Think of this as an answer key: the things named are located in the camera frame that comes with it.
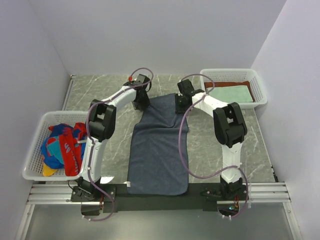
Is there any rust brown towel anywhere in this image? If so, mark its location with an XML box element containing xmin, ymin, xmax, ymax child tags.
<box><xmin>204</xmin><ymin>81</ymin><xmax>255</xmax><ymax>102</ymax></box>

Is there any mint green towel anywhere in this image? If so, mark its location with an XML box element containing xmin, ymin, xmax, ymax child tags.
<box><xmin>207</xmin><ymin>85</ymin><xmax>254</xmax><ymax>104</ymax></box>

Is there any blue grey cloth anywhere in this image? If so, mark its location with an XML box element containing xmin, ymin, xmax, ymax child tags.
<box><xmin>127</xmin><ymin>94</ymin><xmax>189</xmax><ymax>196</ymax></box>

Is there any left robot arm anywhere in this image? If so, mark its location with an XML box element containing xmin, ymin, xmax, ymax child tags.
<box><xmin>74</xmin><ymin>74</ymin><xmax>153</xmax><ymax>201</ymax></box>

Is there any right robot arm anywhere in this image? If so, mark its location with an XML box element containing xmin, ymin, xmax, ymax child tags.
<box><xmin>175</xmin><ymin>79</ymin><xmax>248</xmax><ymax>201</ymax></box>

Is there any red patterned cloth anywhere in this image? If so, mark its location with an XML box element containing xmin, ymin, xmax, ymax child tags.
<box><xmin>40</xmin><ymin>122</ymin><xmax>88</xmax><ymax>178</ymax></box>

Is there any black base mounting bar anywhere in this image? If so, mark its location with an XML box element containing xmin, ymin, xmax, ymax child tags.
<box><xmin>70</xmin><ymin>183</ymin><xmax>248</xmax><ymax>216</ymax></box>

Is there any white laundry basket with clothes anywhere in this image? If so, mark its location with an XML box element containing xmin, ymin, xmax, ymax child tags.
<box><xmin>22</xmin><ymin>110</ymin><xmax>87</xmax><ymax>182</ymax></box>

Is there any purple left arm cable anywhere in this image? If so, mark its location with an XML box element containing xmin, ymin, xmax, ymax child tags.
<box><xmin>84</xmin><ymin>67</ymin><xmax>155</xmax><ymax>222</ymax></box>

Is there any aluminium table edge rail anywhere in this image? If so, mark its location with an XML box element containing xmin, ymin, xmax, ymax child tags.
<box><xmin>61</xmin><ymin>74</ymin><xmax>77</xmax><ymax>111</ymax></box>

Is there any aluminium front frame rail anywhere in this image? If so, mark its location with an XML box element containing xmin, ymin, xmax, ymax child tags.
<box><xmin>15</xmin><ymin>182</ymin><xmax>302</xmax><ymax>240</ymax></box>

